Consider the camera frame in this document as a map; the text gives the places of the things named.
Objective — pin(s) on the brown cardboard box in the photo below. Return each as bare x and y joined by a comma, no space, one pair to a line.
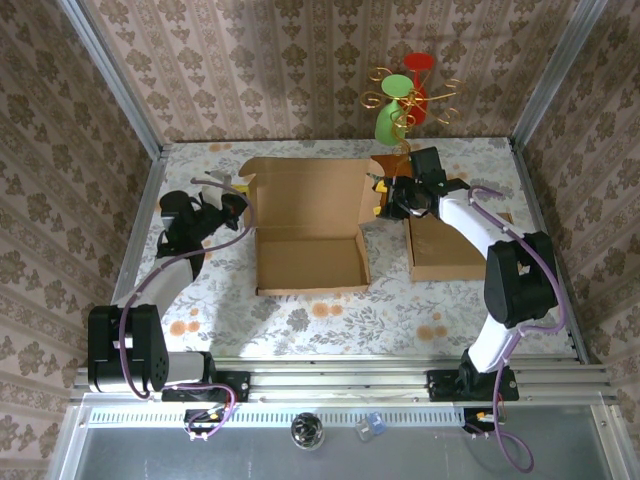
440,250
310,200

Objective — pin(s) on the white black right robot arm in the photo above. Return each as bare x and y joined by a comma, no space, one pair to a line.
465,220

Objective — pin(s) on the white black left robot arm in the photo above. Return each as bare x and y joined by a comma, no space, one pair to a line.
160,285

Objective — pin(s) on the green plastic goblet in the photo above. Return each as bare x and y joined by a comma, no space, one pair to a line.
387,127

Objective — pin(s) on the floral print tablecloth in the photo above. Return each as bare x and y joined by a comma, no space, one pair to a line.
240,325

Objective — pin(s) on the red plastic goblet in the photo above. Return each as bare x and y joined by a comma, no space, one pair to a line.
419,62

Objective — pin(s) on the black power connector block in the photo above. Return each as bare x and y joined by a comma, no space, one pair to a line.
472,425
200,417

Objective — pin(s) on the wide aluminium base beam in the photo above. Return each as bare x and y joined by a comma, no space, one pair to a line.
340,380

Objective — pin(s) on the small clear blue cube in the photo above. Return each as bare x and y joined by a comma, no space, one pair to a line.
369,427

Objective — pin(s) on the shiny round metal object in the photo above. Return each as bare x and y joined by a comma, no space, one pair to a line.
307,431

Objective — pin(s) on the aluminium side rail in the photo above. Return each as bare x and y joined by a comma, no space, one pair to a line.
146,200
534,200

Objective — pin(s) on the aluminium frame post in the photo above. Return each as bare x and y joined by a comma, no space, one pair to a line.
556,75
114,80

